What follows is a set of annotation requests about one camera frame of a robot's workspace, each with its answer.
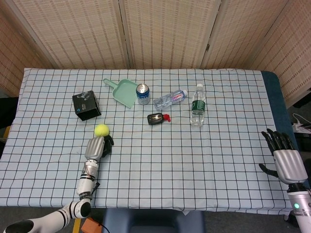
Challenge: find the woven beige folding screen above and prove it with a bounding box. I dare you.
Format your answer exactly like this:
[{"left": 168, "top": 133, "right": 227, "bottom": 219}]
[{"left": 0, "top": 0, "right": 311, "bottom": 107}]

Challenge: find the blue drink can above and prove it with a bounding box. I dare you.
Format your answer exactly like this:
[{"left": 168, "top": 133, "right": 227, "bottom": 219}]
[{"left": 136, "top": 83, "right": 151, "bottom": 105}]

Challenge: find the dark blue chair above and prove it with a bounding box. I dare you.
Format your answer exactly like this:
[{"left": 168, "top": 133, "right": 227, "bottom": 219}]
[{"left": 102, "top": 209, "right": 206, "bottom": 233}]

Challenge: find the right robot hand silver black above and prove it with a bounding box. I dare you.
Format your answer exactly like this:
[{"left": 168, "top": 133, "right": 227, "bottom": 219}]
[{"left": 259, "top": 128, "right": 308, "bottom": 184}]

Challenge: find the yellow tennis ball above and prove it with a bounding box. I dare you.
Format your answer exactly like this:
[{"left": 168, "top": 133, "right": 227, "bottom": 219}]
[{"left": 94, "top": 124, "right": 109, "bottom": 138}]

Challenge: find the orange block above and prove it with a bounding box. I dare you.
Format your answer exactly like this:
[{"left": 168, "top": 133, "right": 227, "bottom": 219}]
[{"left": 81, "top": 217, "right": 103, "bottom": 233}]

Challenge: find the dark furniture piece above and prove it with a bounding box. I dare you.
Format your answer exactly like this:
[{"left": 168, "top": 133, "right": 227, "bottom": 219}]
[{"left": 0, "top": 97, "right": 19, "bottom": 129}]

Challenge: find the black cardboard box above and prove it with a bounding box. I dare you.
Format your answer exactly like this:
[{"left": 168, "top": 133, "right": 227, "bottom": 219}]
[{"left": 72, "top": 90, "right": 102, "bottom": 121}]

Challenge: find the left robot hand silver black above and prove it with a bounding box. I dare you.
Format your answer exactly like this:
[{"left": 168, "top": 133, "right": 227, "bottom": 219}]
[{"left": 84, "top": 135, "right": 115, "bottom": 161}]

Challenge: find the black cable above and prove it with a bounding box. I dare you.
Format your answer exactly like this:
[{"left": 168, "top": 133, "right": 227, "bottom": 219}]
[{"left": 89, "top": 181, "right": 101, "bottom": 199}]

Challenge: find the white black checkered tablecloth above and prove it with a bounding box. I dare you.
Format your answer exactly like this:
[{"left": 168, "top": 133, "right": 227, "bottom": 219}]
[{"left": 0, "top": 67, "right": 296, "bottom": 216}]

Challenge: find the blue padded table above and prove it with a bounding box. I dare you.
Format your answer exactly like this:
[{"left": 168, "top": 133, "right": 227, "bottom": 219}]
[{"left": 261, "top": 70, "right": 311, "bottom": 190}]

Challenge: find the white cables and plug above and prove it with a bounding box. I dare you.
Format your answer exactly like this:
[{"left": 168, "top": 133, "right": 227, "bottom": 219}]
[{"left": 291, "top": 113, "right": 311, "bottom": 134}]

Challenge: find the clear bottle green label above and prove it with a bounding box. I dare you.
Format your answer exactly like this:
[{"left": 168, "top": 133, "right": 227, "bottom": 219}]
[{"left": 190, "top": 83, "right": 207, "bottom": 127}]

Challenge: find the green plastic dustpan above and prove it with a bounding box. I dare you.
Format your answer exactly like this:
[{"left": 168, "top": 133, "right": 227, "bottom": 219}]
[{"left": 103, "top": 78, "right": 138, "bottom": 109}]

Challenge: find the clear bottle pink label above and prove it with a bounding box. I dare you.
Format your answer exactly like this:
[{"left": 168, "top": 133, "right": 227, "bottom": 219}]
[{"left": 153, "top": 89, "right": 188, "bottom": 110}]

